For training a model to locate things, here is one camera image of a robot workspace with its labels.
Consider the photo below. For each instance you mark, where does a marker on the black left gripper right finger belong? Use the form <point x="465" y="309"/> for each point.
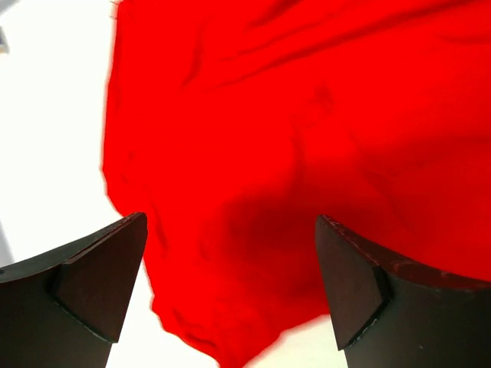
<point x="390" y="311"/>

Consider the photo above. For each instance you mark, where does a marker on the red t-shirt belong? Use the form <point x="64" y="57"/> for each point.
<point x="234" y="124"/>

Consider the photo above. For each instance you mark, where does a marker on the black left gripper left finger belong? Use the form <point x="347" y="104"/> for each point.
<point x="67" y="306"/>

